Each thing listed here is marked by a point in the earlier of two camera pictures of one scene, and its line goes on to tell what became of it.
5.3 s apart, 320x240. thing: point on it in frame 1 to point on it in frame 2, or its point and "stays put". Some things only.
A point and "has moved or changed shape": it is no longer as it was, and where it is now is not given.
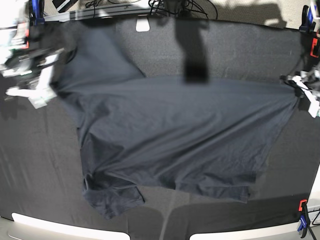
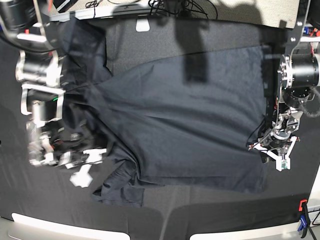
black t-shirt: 207,135 has moved or changed shape
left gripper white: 44,61 to 63,148
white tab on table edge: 142,24 stays put
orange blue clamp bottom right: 304,218 stays put
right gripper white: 305,77 to 278,144
